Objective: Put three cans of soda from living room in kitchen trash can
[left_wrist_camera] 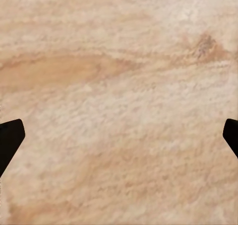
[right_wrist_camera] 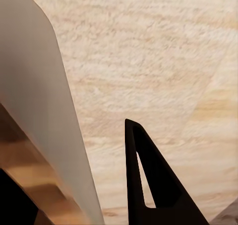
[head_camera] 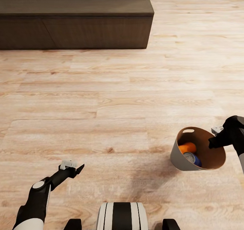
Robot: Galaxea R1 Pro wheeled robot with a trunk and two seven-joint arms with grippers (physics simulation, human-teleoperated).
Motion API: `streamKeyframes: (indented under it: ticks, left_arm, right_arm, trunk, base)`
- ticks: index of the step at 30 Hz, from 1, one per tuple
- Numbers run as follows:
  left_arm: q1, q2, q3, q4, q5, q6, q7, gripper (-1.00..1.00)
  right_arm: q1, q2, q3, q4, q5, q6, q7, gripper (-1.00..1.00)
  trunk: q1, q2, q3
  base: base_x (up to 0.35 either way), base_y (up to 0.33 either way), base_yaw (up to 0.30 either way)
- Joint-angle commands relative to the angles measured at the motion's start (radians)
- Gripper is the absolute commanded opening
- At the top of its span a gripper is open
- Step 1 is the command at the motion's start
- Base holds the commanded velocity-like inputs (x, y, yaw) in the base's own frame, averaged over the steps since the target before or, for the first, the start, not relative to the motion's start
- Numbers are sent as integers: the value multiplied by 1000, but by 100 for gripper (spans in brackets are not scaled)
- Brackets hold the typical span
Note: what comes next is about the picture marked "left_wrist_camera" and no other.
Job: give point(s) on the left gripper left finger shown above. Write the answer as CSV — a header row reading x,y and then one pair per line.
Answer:
x,y
12,134

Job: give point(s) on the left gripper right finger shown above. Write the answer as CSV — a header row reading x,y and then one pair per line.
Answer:
x,y
230,134

